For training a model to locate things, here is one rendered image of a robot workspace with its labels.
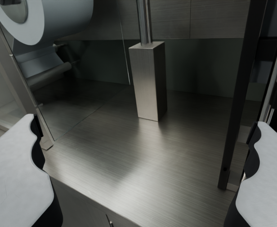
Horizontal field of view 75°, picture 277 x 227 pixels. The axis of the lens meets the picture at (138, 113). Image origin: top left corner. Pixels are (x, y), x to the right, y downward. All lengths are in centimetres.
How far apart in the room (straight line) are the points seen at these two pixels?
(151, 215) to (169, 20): 69
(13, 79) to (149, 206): 48
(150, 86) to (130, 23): 38
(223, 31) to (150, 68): 32
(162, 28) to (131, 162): 57
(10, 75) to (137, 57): 36
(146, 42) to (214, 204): 48
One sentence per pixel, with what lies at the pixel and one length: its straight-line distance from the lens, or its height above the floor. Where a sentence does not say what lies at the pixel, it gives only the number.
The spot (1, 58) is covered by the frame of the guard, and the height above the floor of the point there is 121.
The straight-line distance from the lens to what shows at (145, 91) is 65.
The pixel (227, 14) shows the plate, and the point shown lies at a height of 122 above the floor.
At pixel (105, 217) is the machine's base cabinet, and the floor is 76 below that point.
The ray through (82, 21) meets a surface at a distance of 77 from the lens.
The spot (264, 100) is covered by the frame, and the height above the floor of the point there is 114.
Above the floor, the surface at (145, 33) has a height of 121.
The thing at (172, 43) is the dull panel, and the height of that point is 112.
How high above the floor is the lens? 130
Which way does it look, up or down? 32 degrees down
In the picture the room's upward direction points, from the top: 8 degrees counter-clockwise
